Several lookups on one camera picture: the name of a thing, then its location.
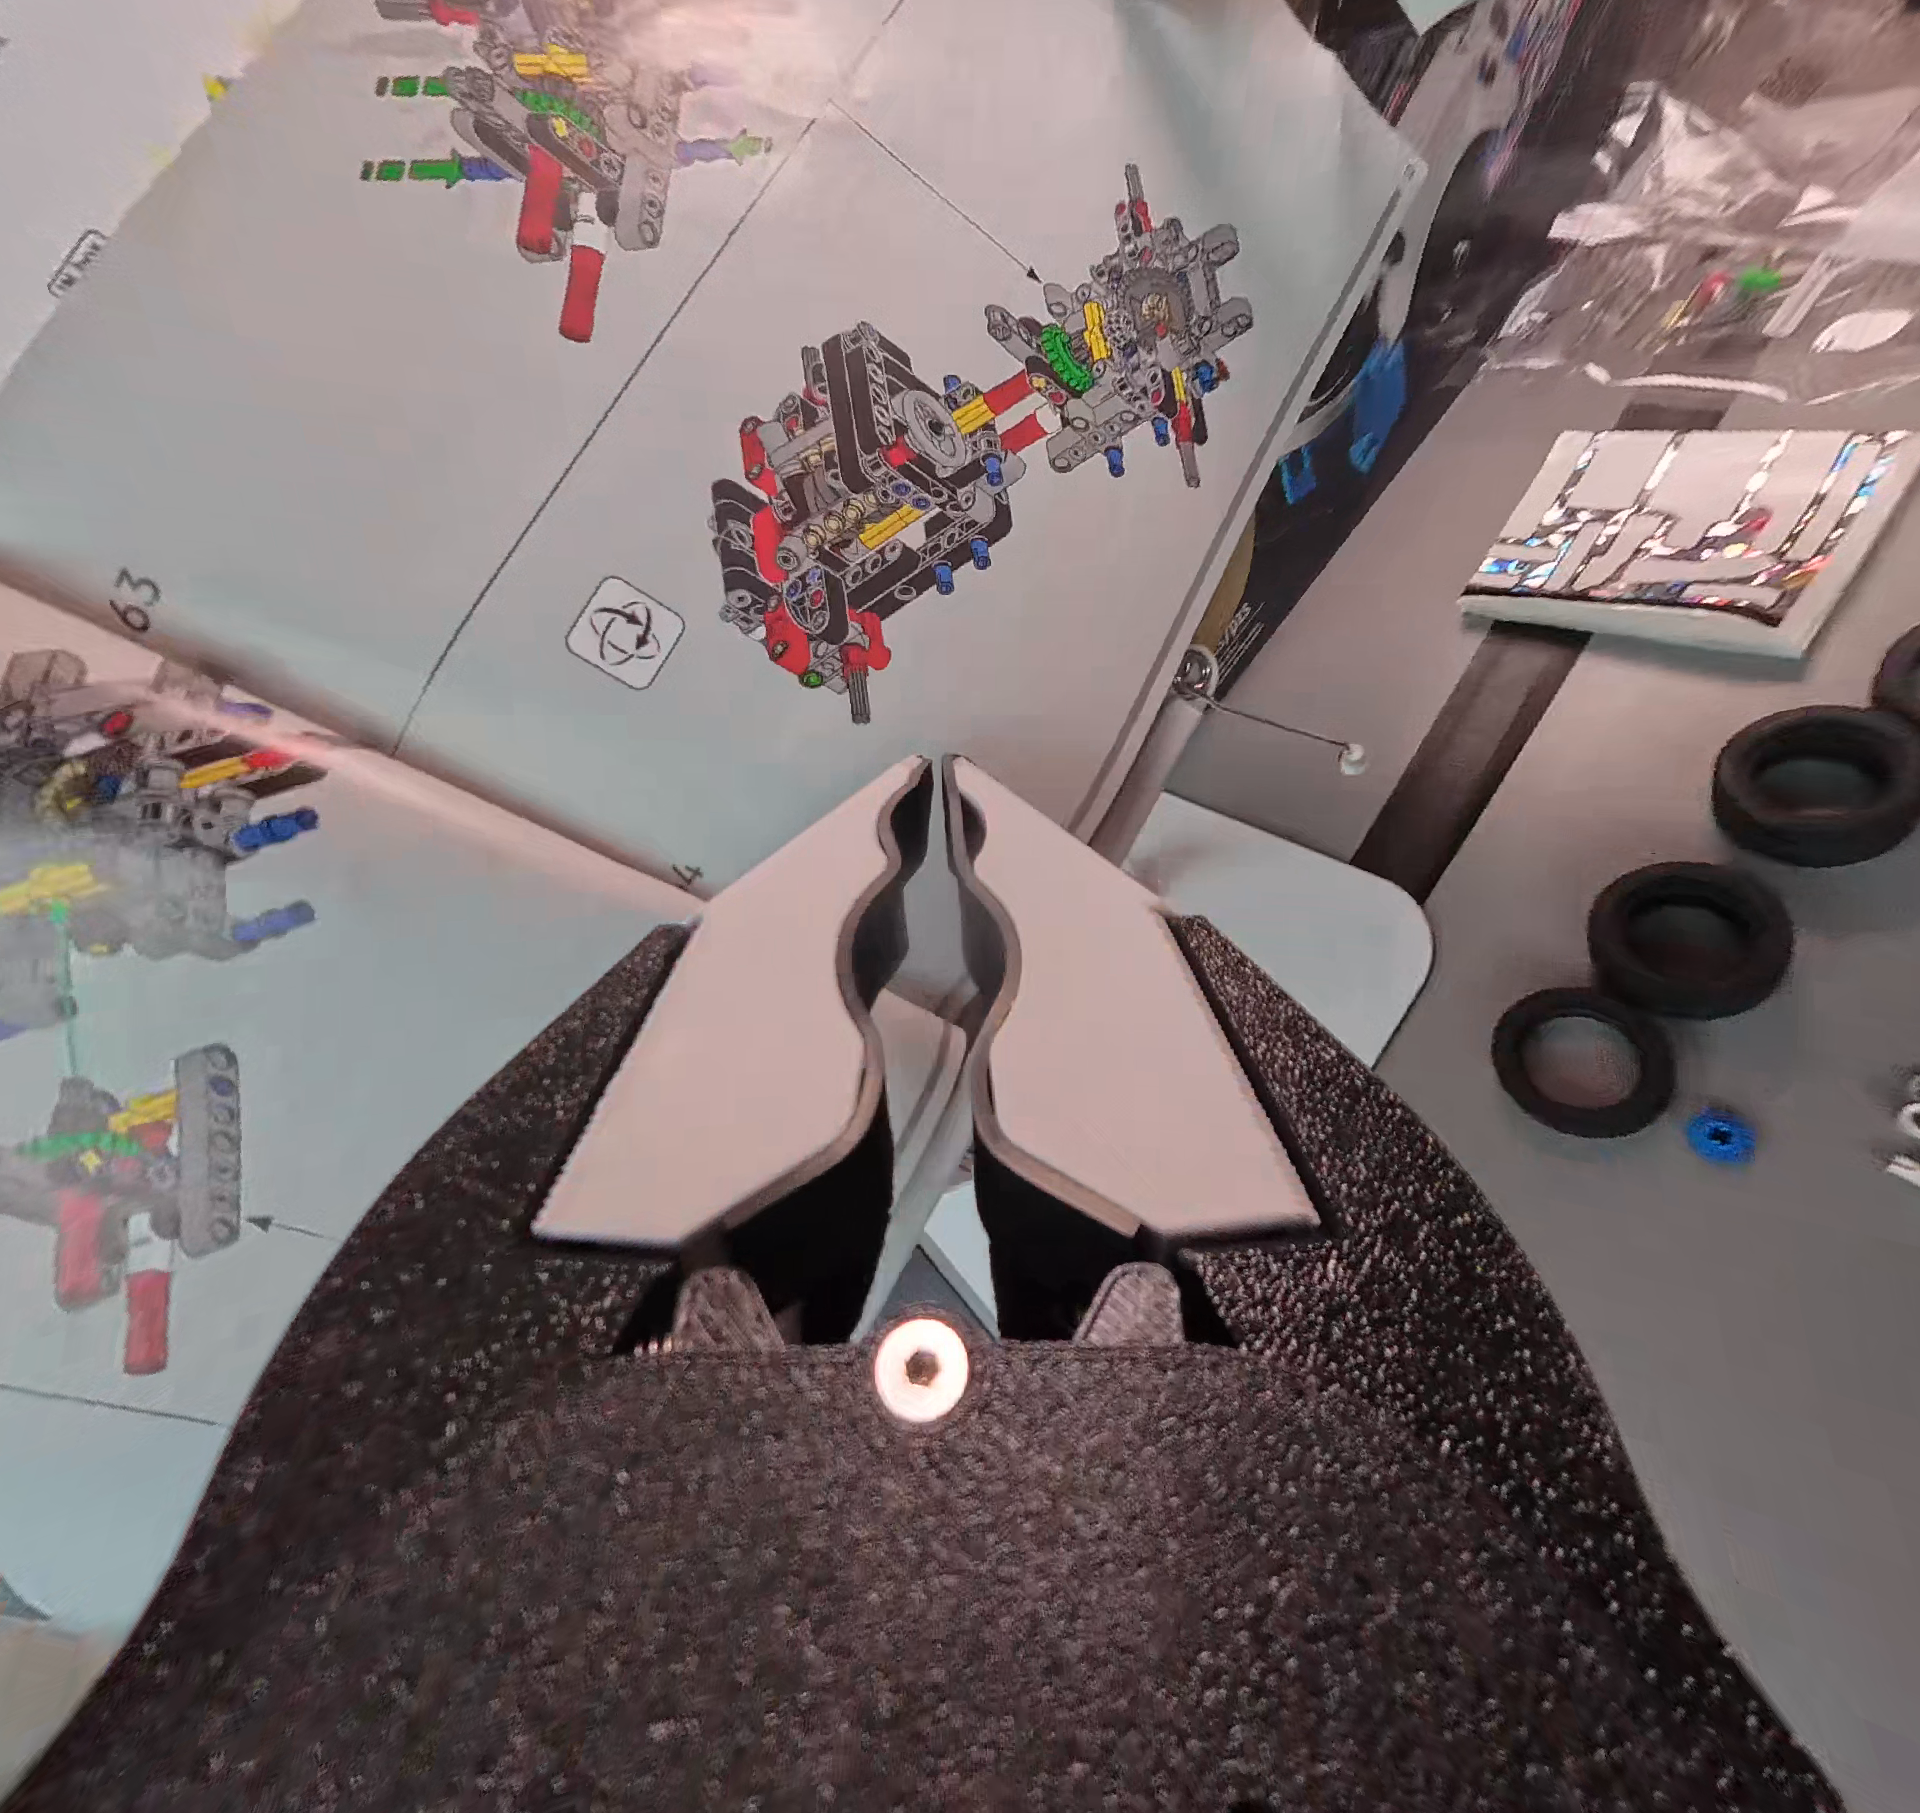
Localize building instruction booklet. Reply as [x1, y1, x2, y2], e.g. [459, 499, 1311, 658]
[0, 0, 1428, 1642]

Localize grey desk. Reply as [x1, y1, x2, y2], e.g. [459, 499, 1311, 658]
[1094, 373, 1920, 1813]

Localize shiny sticker sheet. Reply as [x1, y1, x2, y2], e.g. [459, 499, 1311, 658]
[1458, 424, 1920, 660]

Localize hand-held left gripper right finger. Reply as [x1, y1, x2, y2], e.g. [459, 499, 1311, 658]
[940, 752, 1324, 1344]

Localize metal ring with thin cord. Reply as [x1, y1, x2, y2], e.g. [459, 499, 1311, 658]
[1174, 647, 1370, 772]

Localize clear plastic bags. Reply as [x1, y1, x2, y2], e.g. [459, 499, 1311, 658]
[1485, 74, 1920, 405]

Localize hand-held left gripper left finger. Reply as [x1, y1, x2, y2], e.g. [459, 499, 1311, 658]
[532, 752, 938, 1344]

